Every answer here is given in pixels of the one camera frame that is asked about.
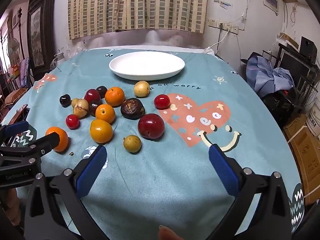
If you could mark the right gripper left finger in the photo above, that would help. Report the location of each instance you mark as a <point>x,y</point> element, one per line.
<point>43,217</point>

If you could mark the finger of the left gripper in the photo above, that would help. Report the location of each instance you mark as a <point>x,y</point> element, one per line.
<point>8,131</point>
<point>41,146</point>

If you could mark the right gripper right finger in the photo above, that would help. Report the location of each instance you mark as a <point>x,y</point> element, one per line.
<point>271,219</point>

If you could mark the small red cherry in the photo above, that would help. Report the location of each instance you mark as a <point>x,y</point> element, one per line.
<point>72,121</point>

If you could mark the dark cherry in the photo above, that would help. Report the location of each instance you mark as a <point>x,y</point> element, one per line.
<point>65,100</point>

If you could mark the beige walnut-like fruit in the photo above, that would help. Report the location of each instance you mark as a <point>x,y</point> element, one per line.
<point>81,108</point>

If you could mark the small tan longan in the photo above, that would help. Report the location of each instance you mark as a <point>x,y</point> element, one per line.
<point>74,102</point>

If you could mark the smooth orange fruit front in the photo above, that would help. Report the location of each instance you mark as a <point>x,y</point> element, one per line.
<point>101,131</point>

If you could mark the dark plum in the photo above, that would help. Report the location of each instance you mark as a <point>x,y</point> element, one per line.
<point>102,91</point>
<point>93,105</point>

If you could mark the orange fruit with dimple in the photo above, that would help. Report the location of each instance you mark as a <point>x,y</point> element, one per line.
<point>105,112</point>

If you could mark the red plum back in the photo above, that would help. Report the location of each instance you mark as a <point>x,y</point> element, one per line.
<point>92,95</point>

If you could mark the small green-yellow fruit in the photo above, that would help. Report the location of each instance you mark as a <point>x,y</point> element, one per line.
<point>132,143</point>

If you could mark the dark plum back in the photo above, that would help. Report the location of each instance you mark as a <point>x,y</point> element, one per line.
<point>102,91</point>

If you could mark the textured orange mandarin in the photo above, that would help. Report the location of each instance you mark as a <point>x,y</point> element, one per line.
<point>114,96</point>

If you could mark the dark wrinkled passion fruit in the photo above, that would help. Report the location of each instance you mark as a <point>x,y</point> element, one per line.
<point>132,109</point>

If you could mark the large red plum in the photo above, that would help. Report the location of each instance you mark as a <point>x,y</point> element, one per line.
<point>151,126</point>

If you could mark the yellow round fruit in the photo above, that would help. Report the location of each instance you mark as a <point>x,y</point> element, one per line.
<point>141,89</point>

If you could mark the small red cherry tomato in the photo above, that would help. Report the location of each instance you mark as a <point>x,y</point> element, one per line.
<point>162,101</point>

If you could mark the white kettle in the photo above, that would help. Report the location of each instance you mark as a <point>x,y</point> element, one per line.
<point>57,60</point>

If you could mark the cardboard box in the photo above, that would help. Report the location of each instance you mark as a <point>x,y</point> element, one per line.
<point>305,149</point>

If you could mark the teal patterned tablecloth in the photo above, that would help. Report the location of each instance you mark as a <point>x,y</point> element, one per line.
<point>170,181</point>

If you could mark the dark framed painting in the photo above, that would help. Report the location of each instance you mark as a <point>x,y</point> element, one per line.
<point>40,36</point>

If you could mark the white oval plate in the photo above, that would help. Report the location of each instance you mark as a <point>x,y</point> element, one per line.
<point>146,65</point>

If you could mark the blue clothes pile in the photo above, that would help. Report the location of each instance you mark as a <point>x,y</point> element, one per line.
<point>264,79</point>

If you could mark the checkered beige curtain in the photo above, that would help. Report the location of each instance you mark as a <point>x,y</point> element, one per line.
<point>93,17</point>

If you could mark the black monitor on rack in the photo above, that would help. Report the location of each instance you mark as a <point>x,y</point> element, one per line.
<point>302,71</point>

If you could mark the black speaker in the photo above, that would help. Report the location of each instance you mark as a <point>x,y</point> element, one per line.
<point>308,49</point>

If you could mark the wall power strip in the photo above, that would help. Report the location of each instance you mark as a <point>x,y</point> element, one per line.
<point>223,26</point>

